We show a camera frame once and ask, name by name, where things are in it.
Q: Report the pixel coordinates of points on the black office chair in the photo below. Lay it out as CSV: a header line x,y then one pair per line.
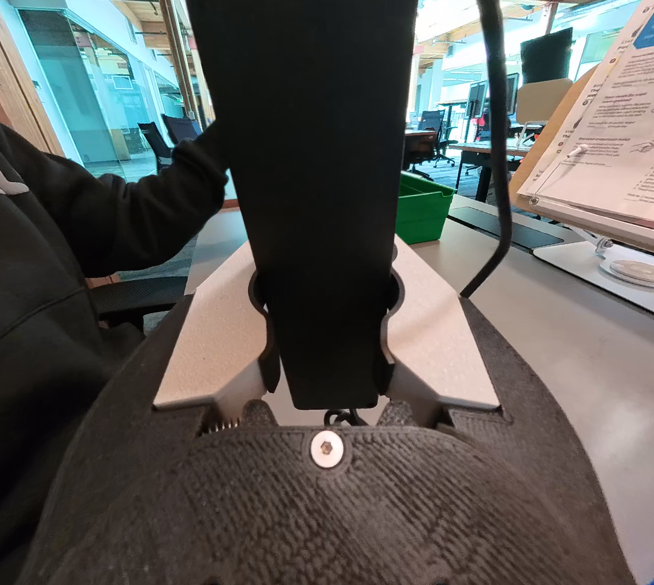
x,y
143,296
153,140
432,127
181,127

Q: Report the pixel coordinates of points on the printed instruction sheet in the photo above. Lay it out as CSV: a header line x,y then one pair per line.
x,y
613,135

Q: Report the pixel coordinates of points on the dark grey USB hub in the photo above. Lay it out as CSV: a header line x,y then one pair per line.
x,y
306,161

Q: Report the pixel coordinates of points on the black monitor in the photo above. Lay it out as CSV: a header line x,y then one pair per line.
x,y
479,99

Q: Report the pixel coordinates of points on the green plastic bin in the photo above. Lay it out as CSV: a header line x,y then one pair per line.
x,y
421,212

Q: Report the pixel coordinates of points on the black partition panel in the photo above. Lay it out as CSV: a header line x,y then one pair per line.
x,y
546,56

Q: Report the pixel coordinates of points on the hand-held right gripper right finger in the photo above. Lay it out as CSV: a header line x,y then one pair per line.
x,y
439,345

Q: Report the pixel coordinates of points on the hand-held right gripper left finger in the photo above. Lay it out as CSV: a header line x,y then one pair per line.
x,y
214,339

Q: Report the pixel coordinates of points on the person's left forearm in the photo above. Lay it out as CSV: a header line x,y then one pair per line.
x,y
163,207

